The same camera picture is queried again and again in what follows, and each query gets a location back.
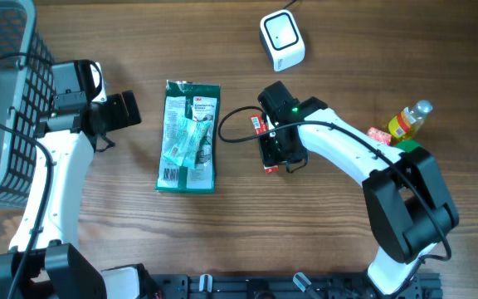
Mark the red snack stick packet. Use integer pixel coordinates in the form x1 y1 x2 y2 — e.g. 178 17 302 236
251 114 279 174

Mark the light green wipes packet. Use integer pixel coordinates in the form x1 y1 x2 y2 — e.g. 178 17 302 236
163 116 211 169

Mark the green white 3M package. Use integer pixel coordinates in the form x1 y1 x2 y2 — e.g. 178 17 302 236
155 81 221 194

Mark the red juice carton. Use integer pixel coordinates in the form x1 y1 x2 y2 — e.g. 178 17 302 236
367 127 393 145

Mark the yellow dish soap bottle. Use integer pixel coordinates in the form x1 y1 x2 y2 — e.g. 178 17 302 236
387 100 433 143

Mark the green white round can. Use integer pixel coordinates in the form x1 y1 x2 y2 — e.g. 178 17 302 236
395 140 421 152

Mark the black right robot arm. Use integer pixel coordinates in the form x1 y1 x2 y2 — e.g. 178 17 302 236
257 81 460 297

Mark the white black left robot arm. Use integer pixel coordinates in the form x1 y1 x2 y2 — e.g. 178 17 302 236
0 91 158 298

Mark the white barcode scanner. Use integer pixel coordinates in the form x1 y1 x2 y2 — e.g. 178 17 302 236
259 9 305 72

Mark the grey plastic shopping basket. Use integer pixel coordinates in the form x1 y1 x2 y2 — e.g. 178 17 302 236
0 0 55 209

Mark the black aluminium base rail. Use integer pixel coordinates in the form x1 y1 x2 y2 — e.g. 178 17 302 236
139 261 443 299

